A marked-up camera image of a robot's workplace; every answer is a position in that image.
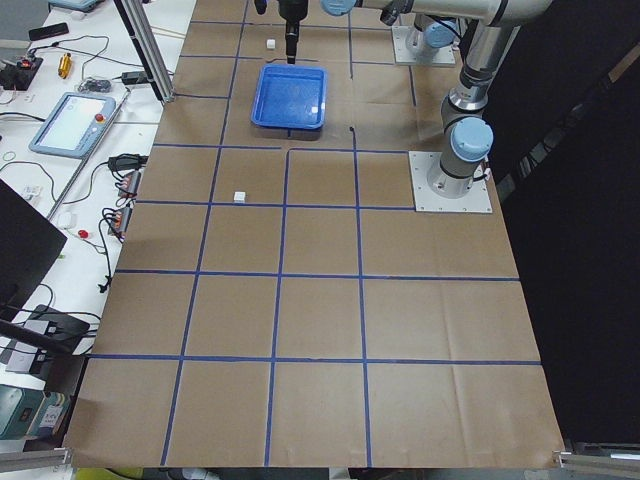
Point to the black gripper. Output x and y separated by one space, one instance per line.
293 10

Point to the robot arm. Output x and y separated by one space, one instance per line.
422 21
468 137

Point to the blue plastic tray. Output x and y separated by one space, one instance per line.
290 97

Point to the black power adapter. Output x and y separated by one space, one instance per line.
134 78

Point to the teach pendant tablet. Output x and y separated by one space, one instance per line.
74 126

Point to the black smartphone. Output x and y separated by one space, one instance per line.
49 31

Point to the brown paper table cover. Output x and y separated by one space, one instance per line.
324 322

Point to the black monitor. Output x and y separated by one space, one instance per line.
30 244

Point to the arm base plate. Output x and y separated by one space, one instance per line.
431 47
436 192

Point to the aluminium frame post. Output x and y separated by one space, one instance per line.
140 32

